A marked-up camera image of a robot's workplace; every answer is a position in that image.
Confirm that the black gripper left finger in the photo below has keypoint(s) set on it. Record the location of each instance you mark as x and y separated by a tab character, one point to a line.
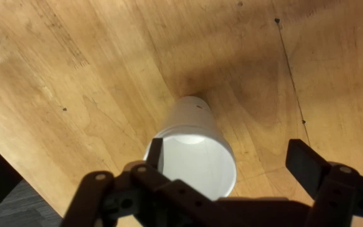
148	196

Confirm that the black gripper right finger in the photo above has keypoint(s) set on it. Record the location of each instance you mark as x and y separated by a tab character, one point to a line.
341	193

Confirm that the white paper cup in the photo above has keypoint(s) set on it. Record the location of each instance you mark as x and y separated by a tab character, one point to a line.
190	111
199	167

